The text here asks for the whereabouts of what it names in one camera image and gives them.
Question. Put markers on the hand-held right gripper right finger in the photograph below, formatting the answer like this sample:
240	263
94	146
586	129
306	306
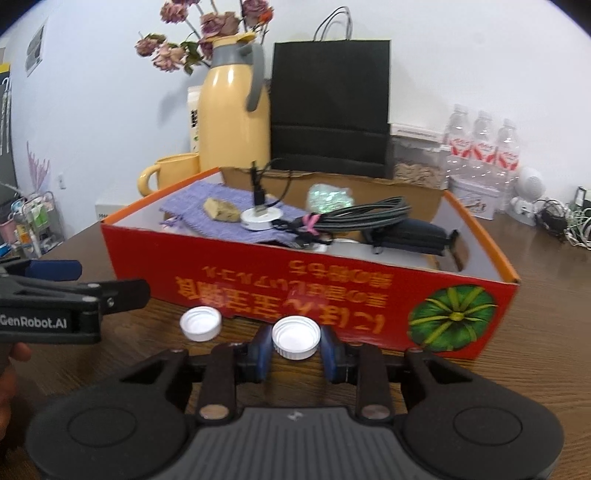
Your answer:
330	357

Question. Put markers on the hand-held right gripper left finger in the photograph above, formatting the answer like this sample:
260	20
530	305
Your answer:
258	355

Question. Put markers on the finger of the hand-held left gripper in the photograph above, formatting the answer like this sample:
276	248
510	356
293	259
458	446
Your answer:
120	295
51	270

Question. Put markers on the white bottle cap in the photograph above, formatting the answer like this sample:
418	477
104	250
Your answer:
201	325
295	341

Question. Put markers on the orange cardboard box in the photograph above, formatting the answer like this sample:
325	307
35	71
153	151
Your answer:
346	286

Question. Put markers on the purple knitted cloth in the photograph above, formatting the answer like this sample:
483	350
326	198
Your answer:
194	203

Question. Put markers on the beige crumbly block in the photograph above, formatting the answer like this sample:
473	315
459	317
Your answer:
221	210

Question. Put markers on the white round charger puck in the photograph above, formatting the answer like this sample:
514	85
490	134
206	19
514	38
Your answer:
258	222

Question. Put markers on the navy zip case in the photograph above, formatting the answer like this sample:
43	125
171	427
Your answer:
415	233

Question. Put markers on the iridescent green wad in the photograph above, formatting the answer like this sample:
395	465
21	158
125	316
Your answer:
330	196

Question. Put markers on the person's left hand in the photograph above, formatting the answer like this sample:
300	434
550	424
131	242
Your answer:
22	354

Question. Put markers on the metal storage cart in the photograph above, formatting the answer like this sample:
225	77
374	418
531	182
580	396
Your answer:
32	226

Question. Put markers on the yellow mug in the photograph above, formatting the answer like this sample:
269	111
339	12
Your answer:
178	173

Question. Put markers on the dark hanging board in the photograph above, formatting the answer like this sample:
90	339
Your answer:
5	138

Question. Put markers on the white carton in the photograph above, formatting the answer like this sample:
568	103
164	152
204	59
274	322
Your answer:
194	120

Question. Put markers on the clear snack container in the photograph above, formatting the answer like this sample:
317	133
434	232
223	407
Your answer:
415	175

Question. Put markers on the yellow thermos jug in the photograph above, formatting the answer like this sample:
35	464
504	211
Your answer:
231	115

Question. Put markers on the pale printed tin box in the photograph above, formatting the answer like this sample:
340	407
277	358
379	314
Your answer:
480	196

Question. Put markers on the black paper bag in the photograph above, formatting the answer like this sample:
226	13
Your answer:
328	101

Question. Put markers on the white robot figure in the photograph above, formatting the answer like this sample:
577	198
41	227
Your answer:
528	182

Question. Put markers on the dried pink roses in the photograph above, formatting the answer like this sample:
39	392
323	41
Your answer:
214	23

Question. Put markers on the white wall socket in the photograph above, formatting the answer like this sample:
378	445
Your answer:
60	181

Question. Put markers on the purple plant wall sticker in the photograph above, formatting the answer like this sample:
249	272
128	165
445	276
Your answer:
37	170

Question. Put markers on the wall poster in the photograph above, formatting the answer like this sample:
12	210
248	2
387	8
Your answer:
36	48

